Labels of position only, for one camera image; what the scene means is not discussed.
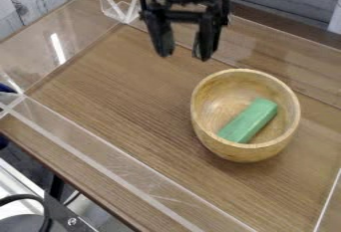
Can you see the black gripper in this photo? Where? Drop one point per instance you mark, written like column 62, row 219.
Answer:
column 154, row 9

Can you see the light brown wooden bowl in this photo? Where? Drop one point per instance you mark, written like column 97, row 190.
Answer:
column 221, row 96

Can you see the green rectangular block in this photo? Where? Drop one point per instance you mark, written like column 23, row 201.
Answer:
column 250, row 121

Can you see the blue object at left edge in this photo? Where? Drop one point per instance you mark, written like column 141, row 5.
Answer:
column 7, row 89

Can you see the black table leg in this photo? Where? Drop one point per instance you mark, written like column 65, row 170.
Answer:
column 56, row 187

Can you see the clear acrylic tray wall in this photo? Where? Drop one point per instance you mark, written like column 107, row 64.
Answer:
column 102, row 114

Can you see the black metal bracket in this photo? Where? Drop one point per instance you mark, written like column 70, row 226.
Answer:
column 63, row 220

